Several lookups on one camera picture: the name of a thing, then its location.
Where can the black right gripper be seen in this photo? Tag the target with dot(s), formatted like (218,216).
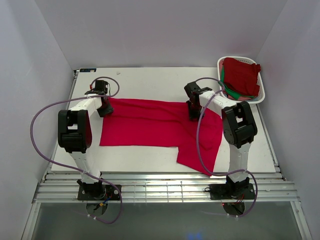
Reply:
(192,115)

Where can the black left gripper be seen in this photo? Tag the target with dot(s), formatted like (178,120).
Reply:
(109,110)

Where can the bright red t shirt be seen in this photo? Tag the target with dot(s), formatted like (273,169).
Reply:
(153,123)

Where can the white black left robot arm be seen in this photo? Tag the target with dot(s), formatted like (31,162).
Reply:
(77,128)

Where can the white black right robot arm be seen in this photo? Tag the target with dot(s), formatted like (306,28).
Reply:
(239,129)

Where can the light blue t shirt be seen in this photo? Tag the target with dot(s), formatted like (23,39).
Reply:
(240,99)

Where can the blue label sticker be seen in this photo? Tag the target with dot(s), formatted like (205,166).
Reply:
(87,70)

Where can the green t shirt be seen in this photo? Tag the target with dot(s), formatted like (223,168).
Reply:
(230,93)

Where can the pink t shirt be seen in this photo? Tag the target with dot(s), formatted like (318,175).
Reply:
(221,64)

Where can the dark red folded t shirt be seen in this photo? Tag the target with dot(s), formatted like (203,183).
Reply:
(242,77)

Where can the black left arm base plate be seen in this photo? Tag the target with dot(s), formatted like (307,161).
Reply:
(110,193)

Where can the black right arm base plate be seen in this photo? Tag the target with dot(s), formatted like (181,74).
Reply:
(224,192)

